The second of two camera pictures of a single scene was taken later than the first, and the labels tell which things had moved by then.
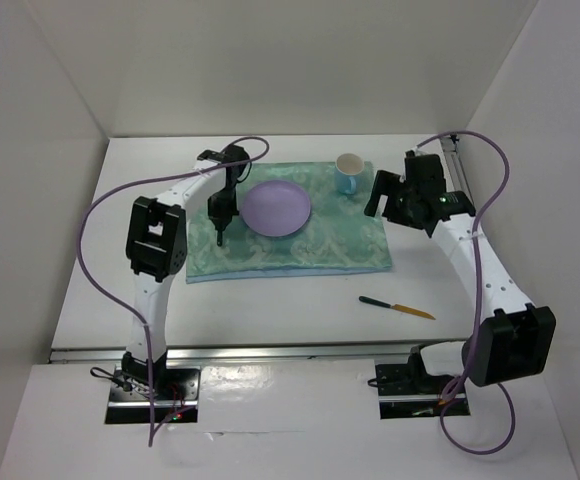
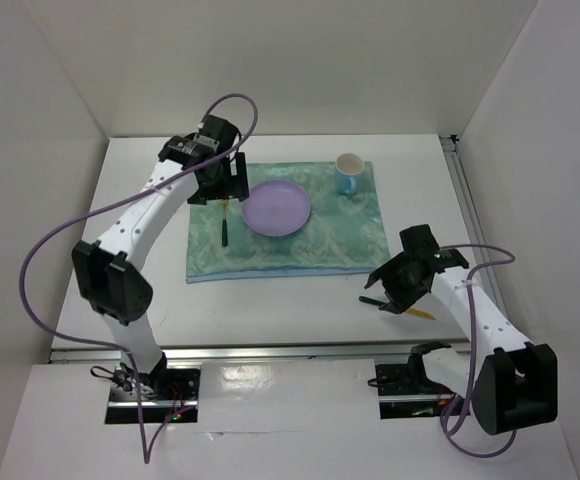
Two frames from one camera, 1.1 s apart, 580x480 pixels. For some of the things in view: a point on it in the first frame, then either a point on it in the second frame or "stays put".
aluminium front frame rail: [259, 355] stays put
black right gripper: [389, 184] to [387, 275]
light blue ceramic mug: [348, 169] stays put
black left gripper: [221, 217] to [234, 186]
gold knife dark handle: [398, 307] stays put
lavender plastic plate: [274, 208] stays put
